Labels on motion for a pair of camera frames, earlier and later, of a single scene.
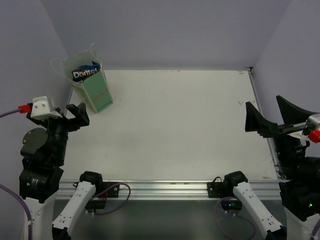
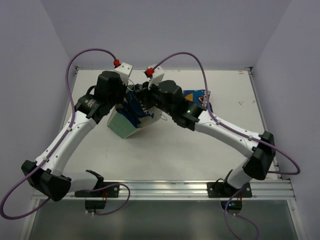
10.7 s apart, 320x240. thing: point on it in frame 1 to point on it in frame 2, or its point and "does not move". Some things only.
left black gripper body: (66, 122) to (121, 97)
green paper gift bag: (93, 90) to (123, 126)
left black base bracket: (103, 190) does not move
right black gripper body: (289, 139) to (152, 97)
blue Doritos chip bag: (83, 72) to (198, 97)
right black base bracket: (226, 192) does not move
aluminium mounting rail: (170, 190) does not move
